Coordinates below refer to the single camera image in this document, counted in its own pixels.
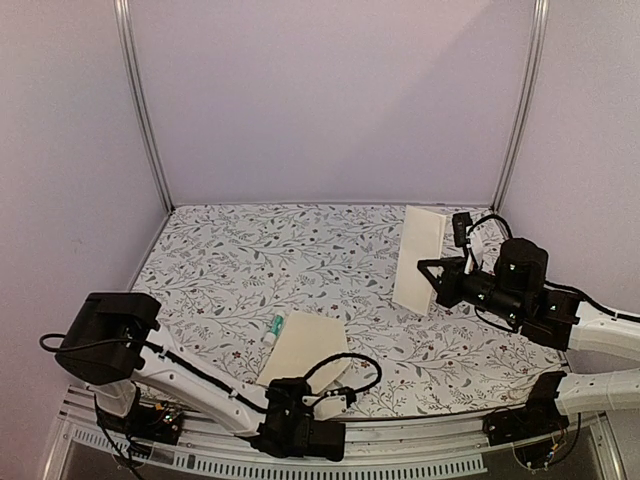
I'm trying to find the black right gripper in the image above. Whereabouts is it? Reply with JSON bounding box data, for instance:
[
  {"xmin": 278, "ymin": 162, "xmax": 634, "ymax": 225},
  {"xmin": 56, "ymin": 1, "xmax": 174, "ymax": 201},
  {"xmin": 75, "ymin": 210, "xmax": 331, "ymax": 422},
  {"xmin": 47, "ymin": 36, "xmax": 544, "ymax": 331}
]
[{"xmin": 418, "ymin": 256, "xmax": 525, "ymax": 324}]

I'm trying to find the cream envelope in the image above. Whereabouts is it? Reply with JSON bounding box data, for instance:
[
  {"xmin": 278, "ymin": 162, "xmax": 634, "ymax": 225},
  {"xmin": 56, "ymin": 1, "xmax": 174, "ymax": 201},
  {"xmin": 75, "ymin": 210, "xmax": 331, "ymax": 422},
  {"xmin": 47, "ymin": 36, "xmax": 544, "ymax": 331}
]
[{"xmin": 257, "ymin": 311, "xmax": 349, "ymax": 386}]

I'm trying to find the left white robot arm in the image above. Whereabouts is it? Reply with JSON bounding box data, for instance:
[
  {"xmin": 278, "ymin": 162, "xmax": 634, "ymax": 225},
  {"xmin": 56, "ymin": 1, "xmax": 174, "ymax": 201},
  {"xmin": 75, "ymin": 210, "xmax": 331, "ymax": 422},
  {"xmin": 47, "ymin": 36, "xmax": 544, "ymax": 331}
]
[{"xmin": 52, "ymin": 292, "xmax": 346, "ymax": 462}]

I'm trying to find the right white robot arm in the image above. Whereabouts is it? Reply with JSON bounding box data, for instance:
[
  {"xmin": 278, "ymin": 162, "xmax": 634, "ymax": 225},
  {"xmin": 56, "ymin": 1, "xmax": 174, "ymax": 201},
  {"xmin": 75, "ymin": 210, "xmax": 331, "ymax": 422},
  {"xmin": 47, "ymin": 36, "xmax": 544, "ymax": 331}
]
[{"xmin": 417, "ymin": 238, "xmax": 639, "ymax": 436}]

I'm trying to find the green white glue stick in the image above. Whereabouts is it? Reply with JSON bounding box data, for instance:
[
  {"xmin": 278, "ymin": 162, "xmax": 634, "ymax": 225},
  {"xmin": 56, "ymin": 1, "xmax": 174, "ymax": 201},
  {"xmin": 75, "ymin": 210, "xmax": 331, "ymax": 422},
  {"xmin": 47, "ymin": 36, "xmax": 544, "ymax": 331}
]
[{"xmin": 263, "ymin": 312, "xmax": 285, "ymax": 346}]

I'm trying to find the floral patterned table mat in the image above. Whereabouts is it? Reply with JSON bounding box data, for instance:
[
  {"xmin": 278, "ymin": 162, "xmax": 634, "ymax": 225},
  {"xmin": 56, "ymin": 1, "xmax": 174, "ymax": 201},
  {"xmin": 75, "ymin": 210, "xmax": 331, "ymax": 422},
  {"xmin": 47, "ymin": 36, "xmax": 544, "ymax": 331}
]
[{"xmin": 133, "ymin": 204, "xmax": 566, "ymax": 419}]

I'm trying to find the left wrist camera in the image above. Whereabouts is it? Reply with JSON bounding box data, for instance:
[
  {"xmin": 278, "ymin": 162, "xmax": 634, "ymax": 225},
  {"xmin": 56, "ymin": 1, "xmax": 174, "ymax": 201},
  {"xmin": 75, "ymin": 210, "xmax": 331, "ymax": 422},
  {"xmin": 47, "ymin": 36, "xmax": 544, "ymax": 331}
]
[{"xmin": 302, "ymin": 387, "xmax": 357, "ymax": 421}]

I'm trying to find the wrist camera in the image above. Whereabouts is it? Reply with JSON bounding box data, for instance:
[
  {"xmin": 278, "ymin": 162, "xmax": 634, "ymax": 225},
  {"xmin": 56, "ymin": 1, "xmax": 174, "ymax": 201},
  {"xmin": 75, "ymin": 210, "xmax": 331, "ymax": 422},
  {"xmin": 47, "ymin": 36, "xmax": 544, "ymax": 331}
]
[
  {"xmin": 302, "ymin": 387, "xmax": 357, "ymax": 421},
  {"xmin": 452, "ymin": 212, "xmax": 484, "ymax": 274}
]

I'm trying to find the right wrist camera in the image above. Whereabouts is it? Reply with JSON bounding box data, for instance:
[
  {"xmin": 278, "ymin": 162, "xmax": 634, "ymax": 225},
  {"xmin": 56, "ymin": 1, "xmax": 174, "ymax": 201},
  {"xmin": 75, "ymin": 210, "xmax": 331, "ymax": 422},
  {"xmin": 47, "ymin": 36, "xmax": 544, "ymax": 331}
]
[{"xmin": 452, "ymin": 212, "xmax": 484, "ymax": 274}]

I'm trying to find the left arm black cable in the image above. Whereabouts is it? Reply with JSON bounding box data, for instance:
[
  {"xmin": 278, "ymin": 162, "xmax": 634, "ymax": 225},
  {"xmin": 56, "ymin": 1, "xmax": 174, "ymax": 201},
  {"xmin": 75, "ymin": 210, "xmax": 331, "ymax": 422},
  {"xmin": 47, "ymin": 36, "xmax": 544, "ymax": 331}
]
[{"xmin": 299, "ymin": 352, "xmax": 382, "ymax": 401}]

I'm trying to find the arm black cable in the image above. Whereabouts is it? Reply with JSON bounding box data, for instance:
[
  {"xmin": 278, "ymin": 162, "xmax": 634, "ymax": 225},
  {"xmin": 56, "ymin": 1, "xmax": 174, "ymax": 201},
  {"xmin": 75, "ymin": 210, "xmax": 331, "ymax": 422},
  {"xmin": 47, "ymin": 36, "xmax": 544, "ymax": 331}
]
[
  {"xmin": 469, "ymin": 213, "xmax": 516, "ymax": 246},
  {"xmin": 299, "ymin": 352, "xmax": 382, "ymax": 401}
]

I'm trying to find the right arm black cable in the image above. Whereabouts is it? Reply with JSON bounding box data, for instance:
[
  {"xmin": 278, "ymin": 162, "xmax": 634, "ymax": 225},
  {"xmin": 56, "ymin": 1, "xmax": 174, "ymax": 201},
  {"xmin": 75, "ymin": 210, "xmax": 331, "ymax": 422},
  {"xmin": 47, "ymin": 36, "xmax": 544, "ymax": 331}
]
[{"xmin": 469, "ymin": 213, "xmax": 516, "ymax": 246}]

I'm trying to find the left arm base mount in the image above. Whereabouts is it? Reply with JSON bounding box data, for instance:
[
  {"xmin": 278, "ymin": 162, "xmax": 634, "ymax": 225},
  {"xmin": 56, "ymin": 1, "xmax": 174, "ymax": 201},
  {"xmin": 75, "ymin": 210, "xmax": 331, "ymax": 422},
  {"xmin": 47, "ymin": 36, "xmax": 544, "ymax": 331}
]
[{"xmin": 94, "ymin": 392, "xmax": 184, "ymax": 446}]

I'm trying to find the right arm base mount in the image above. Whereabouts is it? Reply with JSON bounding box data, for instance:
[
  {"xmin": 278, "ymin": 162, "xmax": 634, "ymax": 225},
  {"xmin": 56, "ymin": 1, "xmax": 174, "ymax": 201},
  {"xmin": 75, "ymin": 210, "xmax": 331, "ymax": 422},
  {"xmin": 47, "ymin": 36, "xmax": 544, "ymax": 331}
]
[{"xmin": 482, "ymin": 371, "xmax": 569, "ymax": 446}]

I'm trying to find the front aluminium rail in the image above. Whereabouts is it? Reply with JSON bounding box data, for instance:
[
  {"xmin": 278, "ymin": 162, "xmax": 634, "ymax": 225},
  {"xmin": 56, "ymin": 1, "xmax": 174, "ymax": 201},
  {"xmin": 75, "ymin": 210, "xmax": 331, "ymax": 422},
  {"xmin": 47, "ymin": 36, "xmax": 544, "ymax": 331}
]
[{"xmin": 40, "ymin": 387, "xmax": 630, "ymax": 479}]

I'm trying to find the right aluminium frame post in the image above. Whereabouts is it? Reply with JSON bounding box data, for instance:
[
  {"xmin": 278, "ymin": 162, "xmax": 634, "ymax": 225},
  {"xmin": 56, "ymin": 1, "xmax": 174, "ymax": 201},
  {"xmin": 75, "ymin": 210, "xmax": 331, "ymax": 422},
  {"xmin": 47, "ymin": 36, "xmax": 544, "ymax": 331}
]
[{"xmin": 491, "ymin": 0, "xmax": 550, "ymax": 212}]

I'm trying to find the aluminium frame post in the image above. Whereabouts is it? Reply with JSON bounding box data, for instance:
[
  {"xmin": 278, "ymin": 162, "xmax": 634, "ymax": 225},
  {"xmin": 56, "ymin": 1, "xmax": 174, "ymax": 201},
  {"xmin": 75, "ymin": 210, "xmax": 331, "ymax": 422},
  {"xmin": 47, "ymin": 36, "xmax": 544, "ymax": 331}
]
[
  {"xmin": 491, "ymin": 0, "xmax": 550, "ymax": 212},
  {"xmin": 113, "ymin": 0, "xmax": 175, "ymax": 214}
]

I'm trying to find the left aluminium frame post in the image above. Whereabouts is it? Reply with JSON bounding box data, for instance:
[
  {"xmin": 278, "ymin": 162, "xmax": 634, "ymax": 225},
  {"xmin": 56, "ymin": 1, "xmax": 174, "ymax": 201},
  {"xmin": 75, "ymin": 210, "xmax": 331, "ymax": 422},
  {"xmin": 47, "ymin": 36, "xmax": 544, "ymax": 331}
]
[{"xmin": 113, "ymin": 0, "xmax": 175, "ymax": 214}]

